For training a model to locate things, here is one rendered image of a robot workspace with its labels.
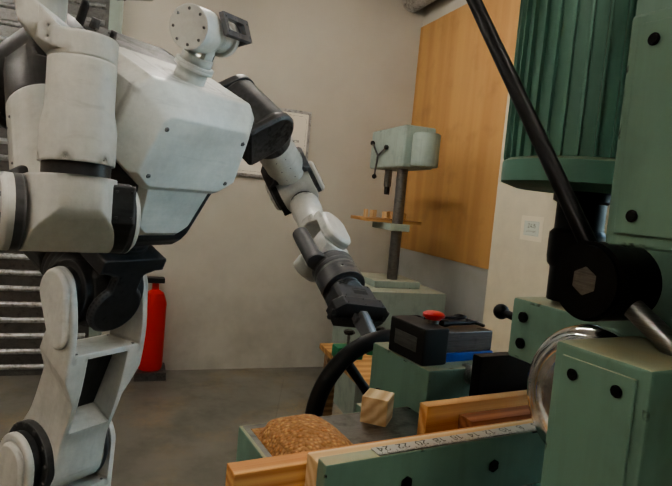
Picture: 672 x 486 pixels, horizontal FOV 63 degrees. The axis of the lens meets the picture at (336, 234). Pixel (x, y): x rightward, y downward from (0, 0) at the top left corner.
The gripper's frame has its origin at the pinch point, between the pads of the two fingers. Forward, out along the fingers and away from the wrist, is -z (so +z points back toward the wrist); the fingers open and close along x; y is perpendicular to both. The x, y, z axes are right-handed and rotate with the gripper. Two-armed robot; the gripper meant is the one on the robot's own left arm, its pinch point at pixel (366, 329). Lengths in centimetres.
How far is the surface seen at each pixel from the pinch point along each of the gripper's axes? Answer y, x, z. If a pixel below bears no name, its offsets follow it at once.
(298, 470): 16, 35, -37
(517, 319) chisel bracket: 27.5, 7.9, -27.2
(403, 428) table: 10.6, 15.2, -28.9
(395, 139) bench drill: -17, -116, 173
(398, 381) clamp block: 9.3, 10.3, -20.5
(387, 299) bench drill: -84, -122, 119
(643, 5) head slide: 60, 16, -23
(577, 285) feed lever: 40, 23, -39
